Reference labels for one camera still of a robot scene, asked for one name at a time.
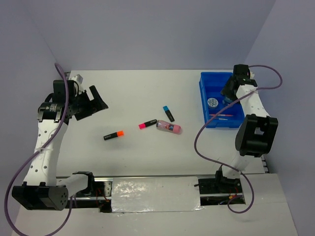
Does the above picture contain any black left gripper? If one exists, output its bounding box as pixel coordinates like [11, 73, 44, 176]
[69, 86, 108, 121]

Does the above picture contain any blue round tub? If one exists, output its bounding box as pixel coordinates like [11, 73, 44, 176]
[207, 97, 219, 110]
[222, 96, 233, 106]

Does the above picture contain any thin orange pen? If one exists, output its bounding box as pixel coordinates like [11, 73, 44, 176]
[209, 114, 234, 117]

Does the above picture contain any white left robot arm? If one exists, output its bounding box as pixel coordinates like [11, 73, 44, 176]
[12, 74, 108, 210]

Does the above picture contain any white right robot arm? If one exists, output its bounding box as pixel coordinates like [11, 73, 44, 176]
[214, 64, 278, 192]

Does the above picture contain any blue compartment tray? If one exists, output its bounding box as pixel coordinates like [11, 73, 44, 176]
[199, 72, 245, 128]

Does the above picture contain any orange black highlighter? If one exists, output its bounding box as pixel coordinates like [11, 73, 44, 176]
[103, 130, 124, 141]

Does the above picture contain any pink black highlighter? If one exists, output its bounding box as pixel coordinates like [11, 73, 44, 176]
[138, 119, 157, 130]

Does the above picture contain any pink tube of pins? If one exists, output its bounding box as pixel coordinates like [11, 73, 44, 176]
[156, 120, 182, 134]

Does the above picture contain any blue black highlighter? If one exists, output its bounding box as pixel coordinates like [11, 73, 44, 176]
[163, 106, 175, 122]

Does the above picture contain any silver foil plate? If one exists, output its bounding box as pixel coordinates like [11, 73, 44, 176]
[111, 177, 202, 213]

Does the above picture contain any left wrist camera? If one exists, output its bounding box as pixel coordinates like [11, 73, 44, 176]
[71, 74, 83, 85]

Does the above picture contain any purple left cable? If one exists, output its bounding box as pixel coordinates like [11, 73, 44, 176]
[4, 62, 74, 236]

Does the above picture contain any purple cable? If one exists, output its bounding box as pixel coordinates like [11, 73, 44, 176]
[193, 64, 283, 214]
[4, 62, 74, 236]

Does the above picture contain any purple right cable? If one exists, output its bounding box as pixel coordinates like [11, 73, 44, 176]
[193, 64, 283, 214]

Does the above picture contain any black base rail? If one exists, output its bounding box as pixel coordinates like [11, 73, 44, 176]
[73, 176, 245, 213]

